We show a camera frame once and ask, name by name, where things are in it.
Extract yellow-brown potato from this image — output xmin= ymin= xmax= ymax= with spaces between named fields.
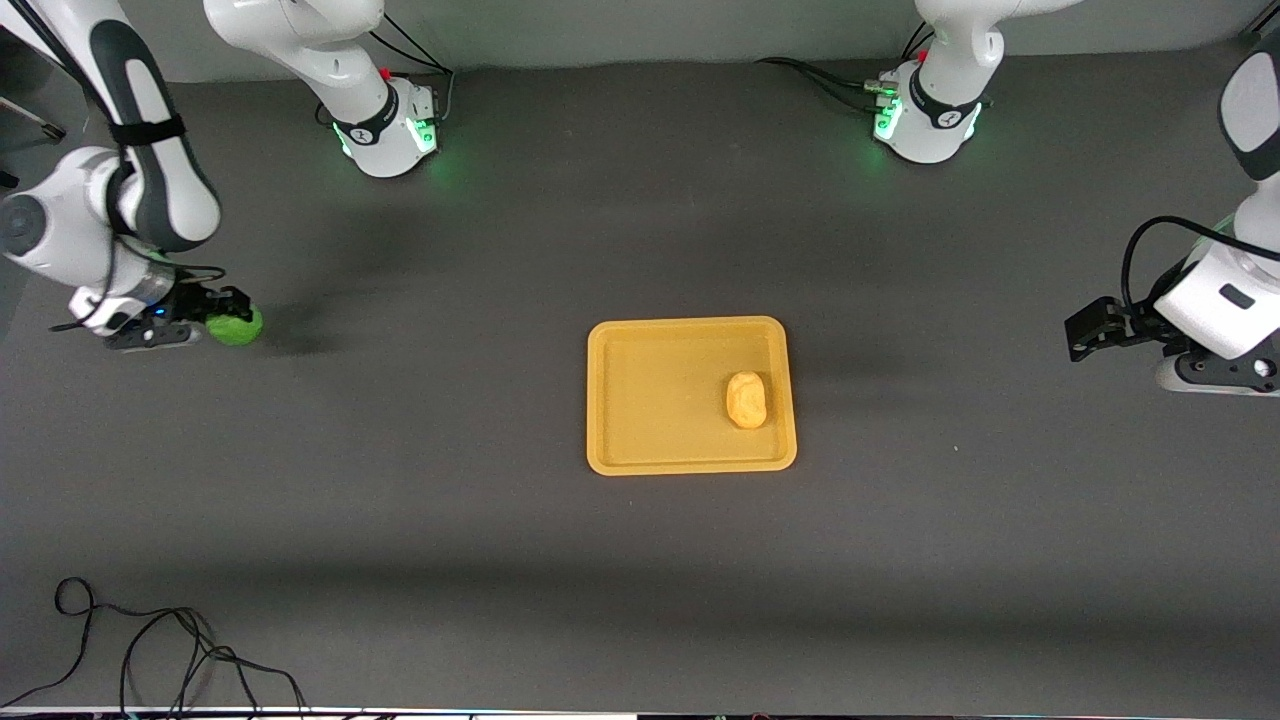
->
xmin=725 ymin=371 xmax=770 ymax=430

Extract black left arm base cables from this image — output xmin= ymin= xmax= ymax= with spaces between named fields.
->
xmin=755 ymin=56 xmax=896 ymax=113

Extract dark grey table mat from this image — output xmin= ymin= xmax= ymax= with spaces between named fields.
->
xmin=0 ymin=40 xmax=1280 ymax=716

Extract black arm base cables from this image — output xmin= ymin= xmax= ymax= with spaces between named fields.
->
xmin=755 ymin=56 xmax=896 ymax=113
xmin=368 ymin=12 xmax=458 ymax=126

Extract green apple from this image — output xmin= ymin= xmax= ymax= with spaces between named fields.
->
xmin=205 ymin=305 xmax=264 ymax=348

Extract yellow rectangular tray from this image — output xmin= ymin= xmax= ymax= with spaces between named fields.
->
xmin=586 ymin=316 xmax=799 ymax=476

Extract thin black cable on table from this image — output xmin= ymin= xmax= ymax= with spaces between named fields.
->
xmin=0 ymin=577 xmax=311 ymax=720

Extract black right arm base cables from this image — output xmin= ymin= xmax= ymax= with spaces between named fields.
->
xmin=368 ymin=12 xmax=458 ymax=126

